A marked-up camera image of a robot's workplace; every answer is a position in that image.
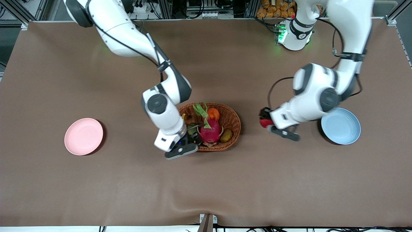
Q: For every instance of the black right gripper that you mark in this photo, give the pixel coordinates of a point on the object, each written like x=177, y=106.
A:
x=190, y=139

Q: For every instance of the pink dragon fruit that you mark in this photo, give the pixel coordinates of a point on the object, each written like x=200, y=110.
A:
x=210, y=132

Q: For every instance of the pink round plate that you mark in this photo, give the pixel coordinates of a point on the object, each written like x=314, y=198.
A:
x=83, y=136

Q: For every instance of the blue round plate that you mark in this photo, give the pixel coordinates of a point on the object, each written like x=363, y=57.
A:
x=342, y=129

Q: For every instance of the brown table mat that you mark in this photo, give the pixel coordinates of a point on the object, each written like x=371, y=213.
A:
x=206, y=180

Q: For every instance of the brown wicker basket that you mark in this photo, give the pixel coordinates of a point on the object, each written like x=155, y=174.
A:
x=231, y=112

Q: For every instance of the bag of orange bread rolls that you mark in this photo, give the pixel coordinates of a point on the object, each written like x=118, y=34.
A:
x=273, y=8

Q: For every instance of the black electronics box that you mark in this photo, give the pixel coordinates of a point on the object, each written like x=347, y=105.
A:
x=209, y=5

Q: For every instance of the dark green avocado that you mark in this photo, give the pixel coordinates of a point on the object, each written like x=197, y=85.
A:
x=192, y=128

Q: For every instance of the white power strip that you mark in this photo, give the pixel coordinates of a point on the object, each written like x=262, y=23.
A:
x=141, y=8

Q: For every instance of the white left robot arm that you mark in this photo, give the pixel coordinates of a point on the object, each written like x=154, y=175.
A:
x=315, y=93

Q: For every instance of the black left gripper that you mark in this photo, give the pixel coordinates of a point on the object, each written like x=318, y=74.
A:
x=265, y=113

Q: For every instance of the red apple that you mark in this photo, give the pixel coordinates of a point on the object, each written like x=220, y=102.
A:
x=266, y=123

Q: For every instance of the orange tangerine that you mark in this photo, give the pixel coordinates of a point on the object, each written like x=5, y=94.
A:
x=213, y=114

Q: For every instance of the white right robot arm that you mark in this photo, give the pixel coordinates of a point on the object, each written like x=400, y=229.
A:
x=128, y=35

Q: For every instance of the metal table bracket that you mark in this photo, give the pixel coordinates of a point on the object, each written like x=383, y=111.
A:
x=207, y=222

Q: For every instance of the brown green kiwi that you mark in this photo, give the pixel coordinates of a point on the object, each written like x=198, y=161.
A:
x=226, y=136

